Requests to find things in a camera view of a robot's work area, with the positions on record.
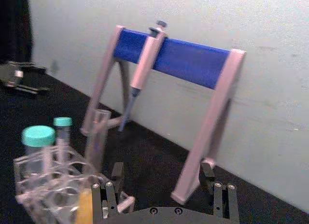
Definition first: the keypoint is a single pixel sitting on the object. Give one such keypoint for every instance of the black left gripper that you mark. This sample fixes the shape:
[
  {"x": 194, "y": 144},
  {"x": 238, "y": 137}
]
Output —
[{"x": 9, "y": 74}]

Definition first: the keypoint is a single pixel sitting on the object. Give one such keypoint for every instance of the grey pipette with blue tip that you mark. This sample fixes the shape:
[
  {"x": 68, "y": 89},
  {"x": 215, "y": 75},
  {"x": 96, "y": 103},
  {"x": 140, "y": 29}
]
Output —
[{"x": 144, "y": 64}]

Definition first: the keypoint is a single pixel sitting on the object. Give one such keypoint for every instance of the tube with yellow liquid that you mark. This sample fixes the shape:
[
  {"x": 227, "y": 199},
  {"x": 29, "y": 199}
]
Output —
[{"x": 85, "y": 207}]

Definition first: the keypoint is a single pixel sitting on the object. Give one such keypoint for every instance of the clear tube, narrow teal cap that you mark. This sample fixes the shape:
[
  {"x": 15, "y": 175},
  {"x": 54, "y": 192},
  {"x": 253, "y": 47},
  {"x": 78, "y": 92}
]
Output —
[{"x": 63, "y": 127}]

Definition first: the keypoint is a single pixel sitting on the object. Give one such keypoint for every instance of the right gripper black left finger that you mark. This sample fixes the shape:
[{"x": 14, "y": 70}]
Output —
[{"x": 106, "y": 197}]

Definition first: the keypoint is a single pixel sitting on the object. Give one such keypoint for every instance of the black curtain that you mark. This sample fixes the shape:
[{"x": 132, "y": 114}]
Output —
[{"x": 14, "y": 23}]

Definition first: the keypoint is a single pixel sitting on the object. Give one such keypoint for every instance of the clear plastic tube rack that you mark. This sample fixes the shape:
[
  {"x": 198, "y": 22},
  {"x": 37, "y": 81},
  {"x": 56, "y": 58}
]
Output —
[{"x": 48, "y": 185}]

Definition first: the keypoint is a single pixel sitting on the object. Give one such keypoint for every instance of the black table cloth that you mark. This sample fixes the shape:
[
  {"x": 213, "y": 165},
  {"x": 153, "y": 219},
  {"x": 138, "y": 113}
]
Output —
[{"x": 149, "y": 151}]

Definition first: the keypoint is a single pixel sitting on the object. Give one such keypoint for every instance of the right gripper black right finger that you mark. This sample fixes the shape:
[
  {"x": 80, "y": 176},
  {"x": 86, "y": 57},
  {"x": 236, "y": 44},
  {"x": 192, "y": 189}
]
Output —
[{"x": 224, "y": 200}]

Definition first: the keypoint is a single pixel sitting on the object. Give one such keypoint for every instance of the open clear tube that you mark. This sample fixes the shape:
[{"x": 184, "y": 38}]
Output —
[{"x": 97, "y": 142}]

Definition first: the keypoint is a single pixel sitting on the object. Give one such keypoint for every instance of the clear tube, wide teal cap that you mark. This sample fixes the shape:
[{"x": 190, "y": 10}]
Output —
[{"x": 38, "y": 137}]

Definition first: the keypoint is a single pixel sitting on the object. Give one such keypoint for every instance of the grey pipette stand, blue bar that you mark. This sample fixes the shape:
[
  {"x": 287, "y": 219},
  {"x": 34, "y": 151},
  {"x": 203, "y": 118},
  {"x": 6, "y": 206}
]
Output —
[{"x": 188, "y": 58}]

